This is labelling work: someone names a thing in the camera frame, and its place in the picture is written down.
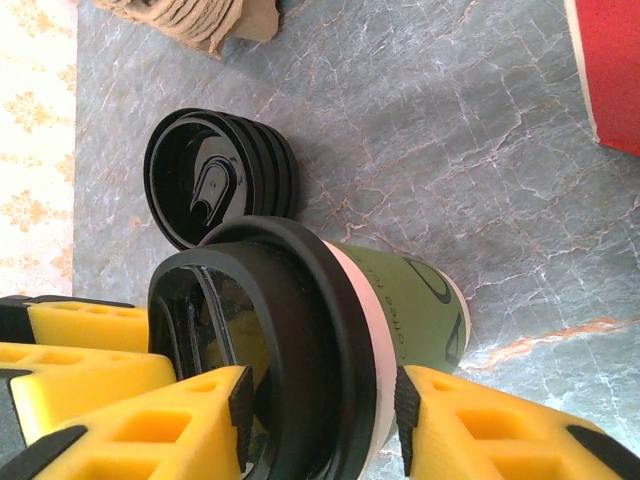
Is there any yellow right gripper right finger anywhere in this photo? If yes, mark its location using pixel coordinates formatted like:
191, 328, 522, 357
397, 364, 624, 480

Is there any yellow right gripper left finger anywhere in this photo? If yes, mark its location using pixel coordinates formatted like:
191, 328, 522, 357
19, 364, 256, 480

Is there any green paper coffee cup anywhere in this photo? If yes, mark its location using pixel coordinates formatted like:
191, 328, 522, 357
319, 238, 474, 480

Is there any brown pulp cup carrier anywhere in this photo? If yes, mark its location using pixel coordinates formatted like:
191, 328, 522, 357
94, 0, 236, 31
149, 0, 281, 51
164, 9, 281, 61

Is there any white paper bag red print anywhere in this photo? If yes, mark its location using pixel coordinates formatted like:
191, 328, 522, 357
563, 0, 640, 159

